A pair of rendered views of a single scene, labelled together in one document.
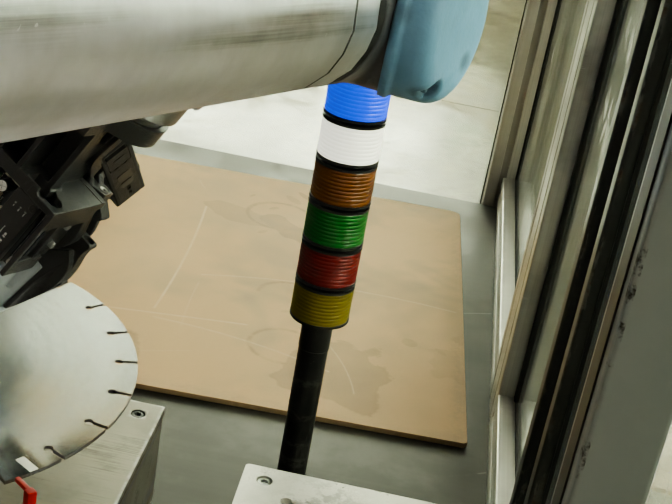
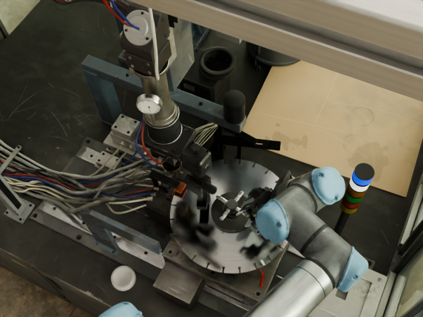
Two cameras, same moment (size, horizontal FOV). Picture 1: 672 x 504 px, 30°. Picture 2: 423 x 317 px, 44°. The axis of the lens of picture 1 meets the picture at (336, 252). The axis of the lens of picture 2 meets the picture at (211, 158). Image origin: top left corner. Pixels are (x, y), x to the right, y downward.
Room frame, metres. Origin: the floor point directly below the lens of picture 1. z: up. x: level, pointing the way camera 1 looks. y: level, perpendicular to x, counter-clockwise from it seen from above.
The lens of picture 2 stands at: (0.19, 0.06, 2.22)
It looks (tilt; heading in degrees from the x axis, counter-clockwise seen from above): 60 degrees down; 27
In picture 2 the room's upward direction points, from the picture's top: 5 degrees counter-clockwise
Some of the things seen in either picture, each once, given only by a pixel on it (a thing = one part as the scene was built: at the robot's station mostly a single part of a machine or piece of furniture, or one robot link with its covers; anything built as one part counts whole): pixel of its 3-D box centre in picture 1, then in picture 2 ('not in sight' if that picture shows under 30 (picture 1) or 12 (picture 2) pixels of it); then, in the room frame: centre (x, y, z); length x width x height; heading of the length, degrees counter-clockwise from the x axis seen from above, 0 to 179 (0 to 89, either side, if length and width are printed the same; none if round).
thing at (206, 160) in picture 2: not in sight; (197, 169); (0.69, 0.36, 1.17); 0.06 x 0.05 x 0.20; 78
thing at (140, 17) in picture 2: not in sight; (186, 20); (0.86, 0.44, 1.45); 0.35 x 0.07 x 0.28; 177
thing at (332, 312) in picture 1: (322, 297); (349, 204); (0.84, 0.00, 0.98); 0.05 x 0.04 x 0.03; 177
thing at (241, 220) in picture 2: not in sight; (231, 211); (0.71, 0.28, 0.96); 0.11 x 0.11 x 0.03
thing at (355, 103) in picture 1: (358, 93); (362, 174); (0.84, 0.00, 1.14); 0.05 x 0.04 x 0.03; 177
